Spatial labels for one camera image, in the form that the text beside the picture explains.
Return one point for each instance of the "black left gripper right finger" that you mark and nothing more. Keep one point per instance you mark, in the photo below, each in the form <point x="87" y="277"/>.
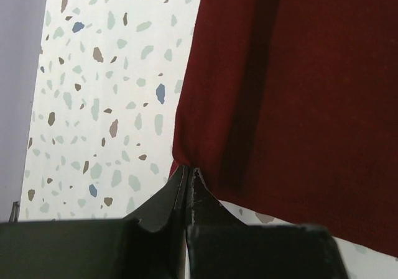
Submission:
<point x="221" y="246"/>

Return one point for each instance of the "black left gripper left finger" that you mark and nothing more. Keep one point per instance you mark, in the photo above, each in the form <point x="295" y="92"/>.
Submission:
<point x="147" y="243"/>

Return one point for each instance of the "dark maroon t shirt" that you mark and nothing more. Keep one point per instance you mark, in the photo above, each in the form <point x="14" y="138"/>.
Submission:
<point x="289" y="108"/>

